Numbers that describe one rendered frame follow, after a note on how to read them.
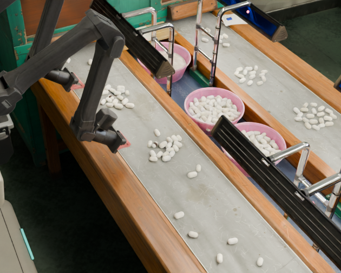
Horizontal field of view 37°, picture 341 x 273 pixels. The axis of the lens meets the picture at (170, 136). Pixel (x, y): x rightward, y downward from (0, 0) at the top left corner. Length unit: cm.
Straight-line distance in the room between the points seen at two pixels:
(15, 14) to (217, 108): 100
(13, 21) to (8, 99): 99
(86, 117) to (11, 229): 88
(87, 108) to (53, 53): 28
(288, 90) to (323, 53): 181
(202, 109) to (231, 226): 65
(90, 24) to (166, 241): 75
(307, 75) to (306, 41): 183
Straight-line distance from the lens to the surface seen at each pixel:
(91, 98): 169
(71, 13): 258
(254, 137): 219
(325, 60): 417
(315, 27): 459
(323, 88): 249
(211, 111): 227
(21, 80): 153
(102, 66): 163
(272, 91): 244
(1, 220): 249
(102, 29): 152
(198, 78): 253
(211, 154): 202
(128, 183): 190
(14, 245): 239
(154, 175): 196
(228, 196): 191
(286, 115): 232
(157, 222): 178
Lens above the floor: 216
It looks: 42 degrees down
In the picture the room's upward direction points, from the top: 3 degrees clockwise
